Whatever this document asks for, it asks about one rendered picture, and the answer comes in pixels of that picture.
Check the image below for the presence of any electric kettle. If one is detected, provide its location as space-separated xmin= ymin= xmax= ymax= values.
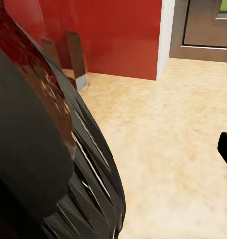
xmin=0 ymin=0 xmax=126 ymax=239

